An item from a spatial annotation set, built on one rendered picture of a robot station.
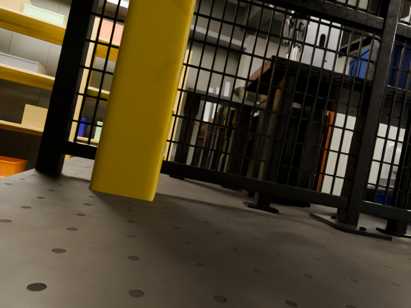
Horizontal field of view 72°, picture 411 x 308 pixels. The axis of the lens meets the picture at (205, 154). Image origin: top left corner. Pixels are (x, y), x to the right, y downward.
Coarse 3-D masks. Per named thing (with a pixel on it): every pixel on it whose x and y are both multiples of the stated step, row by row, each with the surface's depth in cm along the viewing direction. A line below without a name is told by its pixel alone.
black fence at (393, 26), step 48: (96, 0) 54; (240, 0) 58; (288, 0) 58; (336, 0) 60; (384, 0) 62; (96, 48) 54; (240, 48) 58; (336, 48) 60; (384, 48) 60; (384, 96) 62; (48, 144) 52; (384, 144) 62; (288, 192) 58
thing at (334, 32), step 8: (312, 16) 91; (312, 24) 91; (320, 24) 91; (336, 24) 92; (312, 32) 91; (320, 32) 91; (336, 32) 92; (312, 40) 91; (336, 40) 92; (304, 48) 91; (312, 48) 91; (328, 48) 92; (304, 56) 90; (320, 56) 91; (328, 56) 92; (320, 64) 91; (328, 64) 92; (296, 104) 90
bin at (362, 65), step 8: (368, 48) 74; (400, 48) 69; (360, 56) 79; (400, 56) 69; (408, 56) 69; (352, 64) 83; (360, 64) 77; (392, 64) 69; (408, 64) 69; (352, 72) 82; (360, 72) 77; (392, 72) 69; (392, 80) 69; (400, 80) 69; (400, 88) 69
